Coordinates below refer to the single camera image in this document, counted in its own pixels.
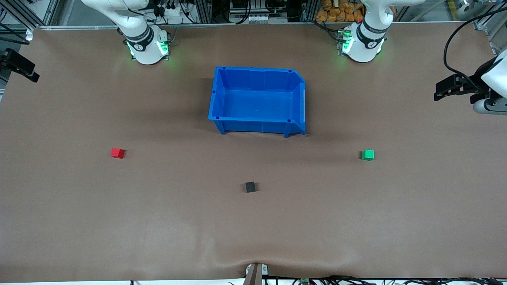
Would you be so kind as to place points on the small green cube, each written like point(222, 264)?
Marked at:
point(368, 154)

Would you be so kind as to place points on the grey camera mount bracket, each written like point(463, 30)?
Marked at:
point(255, 273)

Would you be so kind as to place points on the orange snack bag pile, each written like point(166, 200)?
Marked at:
point(340, 11)

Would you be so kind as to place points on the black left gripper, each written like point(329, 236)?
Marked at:
point(472, 86)

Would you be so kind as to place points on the grey electronics box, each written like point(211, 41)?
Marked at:
point(257, 12)

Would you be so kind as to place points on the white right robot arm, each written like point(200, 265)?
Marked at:
point(146, 51)

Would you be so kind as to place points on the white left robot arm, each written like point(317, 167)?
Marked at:
point(362, 49)

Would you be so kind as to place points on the small green circuit board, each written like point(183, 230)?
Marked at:
point(305, 281)

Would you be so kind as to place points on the blue plastic storage bin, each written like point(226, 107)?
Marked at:
point(257, 99)

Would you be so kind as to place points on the aluminium frame profile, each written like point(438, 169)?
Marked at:
point(23, 12)
point(491, 27)

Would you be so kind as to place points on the small black cube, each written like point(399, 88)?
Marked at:
point(250, 187)

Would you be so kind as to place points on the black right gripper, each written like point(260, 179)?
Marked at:
point(8, 60)

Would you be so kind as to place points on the white power strip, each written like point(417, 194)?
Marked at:
point(170, 8)

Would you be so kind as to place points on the small red cube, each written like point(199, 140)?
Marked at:
point(117, 152)

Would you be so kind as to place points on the brown table cover sheet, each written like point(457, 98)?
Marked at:
point(119, 217)

